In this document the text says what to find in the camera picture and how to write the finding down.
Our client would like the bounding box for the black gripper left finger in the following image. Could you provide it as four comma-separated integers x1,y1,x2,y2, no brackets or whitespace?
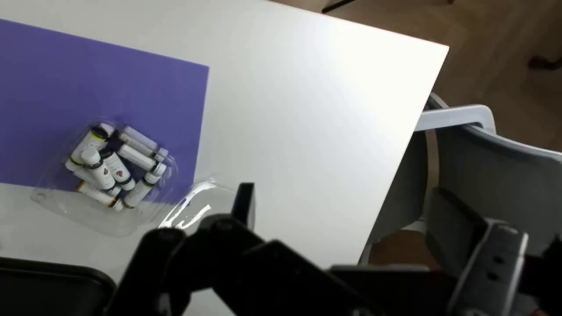
104,180,268,316

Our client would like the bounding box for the grey office chair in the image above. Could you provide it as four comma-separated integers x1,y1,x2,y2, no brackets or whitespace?
359,92,562,271

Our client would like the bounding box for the white marker black cap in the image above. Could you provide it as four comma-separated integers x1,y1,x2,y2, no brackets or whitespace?
78,180,127,212
66,122,113,171
122,161,171,210
80,147,124,192
118,124,173,162
115,141,160,171

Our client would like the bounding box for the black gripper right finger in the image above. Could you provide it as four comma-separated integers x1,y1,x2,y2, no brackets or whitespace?
426,185,531,316

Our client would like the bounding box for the bag of batteries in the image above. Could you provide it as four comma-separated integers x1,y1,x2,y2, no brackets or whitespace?
30,119,181,238

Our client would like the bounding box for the clear plastic container lid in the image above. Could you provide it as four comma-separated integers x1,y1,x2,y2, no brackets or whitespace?
157,173,238,233

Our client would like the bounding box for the purple paper mat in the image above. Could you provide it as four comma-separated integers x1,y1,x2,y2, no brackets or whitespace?
0,17,211,206

